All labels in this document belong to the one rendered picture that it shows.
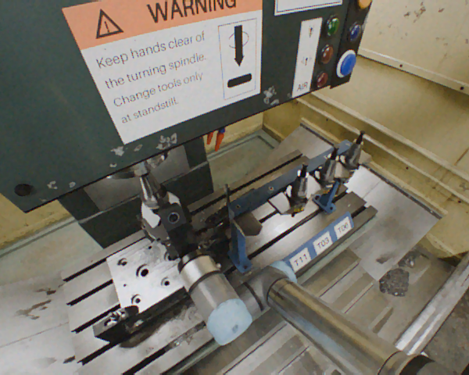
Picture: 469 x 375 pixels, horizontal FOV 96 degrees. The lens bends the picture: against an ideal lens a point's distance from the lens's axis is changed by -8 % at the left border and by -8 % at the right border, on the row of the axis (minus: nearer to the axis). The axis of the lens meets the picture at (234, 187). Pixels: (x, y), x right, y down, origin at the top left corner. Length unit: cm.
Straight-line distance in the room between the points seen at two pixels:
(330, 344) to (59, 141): 41
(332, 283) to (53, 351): 115
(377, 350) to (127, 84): 41
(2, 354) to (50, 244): 62
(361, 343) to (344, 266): 75
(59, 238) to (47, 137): 147
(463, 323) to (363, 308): 122
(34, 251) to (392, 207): 193
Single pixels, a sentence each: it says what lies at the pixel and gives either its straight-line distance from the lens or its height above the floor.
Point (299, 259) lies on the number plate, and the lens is 85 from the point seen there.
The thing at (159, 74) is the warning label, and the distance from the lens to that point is 22.
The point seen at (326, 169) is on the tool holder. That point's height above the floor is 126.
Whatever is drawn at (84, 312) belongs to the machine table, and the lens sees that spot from 98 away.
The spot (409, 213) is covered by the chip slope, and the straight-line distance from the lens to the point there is 130.
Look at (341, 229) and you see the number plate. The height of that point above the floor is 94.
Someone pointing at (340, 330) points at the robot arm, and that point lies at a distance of 41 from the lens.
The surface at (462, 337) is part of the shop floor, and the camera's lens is 220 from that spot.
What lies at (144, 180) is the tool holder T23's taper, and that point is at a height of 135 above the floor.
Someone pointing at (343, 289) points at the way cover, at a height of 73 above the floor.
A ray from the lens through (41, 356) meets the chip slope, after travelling 128.
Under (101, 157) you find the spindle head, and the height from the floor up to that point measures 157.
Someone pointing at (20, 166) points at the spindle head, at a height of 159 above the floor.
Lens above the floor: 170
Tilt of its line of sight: 49 degrees down
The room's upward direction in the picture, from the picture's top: 4 degrees counter-clockwise
